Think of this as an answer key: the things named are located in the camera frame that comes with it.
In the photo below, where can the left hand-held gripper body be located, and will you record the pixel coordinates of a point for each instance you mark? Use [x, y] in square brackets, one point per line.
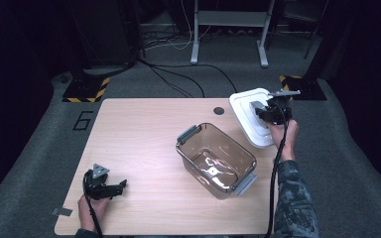
[97, 183]

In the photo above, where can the black table grommet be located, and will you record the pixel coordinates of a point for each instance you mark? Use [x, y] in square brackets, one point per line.
[218, 110]

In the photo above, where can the black base with yellow stripes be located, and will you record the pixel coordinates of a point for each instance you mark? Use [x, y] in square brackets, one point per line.
[86, 90]
[306, 87]

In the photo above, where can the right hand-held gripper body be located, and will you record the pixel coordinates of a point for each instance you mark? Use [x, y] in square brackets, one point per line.
[278, 110]

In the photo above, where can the person's right hand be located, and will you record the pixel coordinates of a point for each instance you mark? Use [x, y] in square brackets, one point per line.
[282, 137]

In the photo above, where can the grey tape strip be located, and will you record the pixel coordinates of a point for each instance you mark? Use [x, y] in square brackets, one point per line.
[61, 212]

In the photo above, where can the clear brown storage box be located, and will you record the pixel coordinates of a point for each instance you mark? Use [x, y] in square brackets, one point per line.
[216, 162]

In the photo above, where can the person's left hand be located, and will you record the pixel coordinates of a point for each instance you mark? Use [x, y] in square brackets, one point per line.
[94, 208]

